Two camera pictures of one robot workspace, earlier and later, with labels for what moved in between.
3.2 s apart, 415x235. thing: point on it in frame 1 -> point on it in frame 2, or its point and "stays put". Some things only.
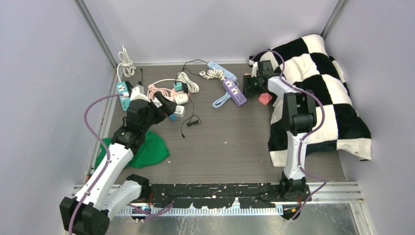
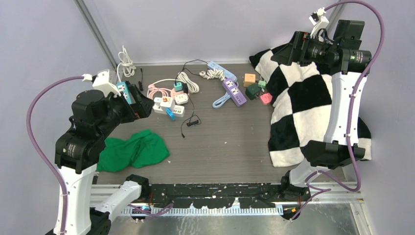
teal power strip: [122, 87] stays put
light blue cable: [220, 101] stays put
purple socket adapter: [234, 91] stays put
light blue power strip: [227, 73] stays put
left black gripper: [169, 107] -> [142, 106]
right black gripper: [248, 80] -> [301, 41]
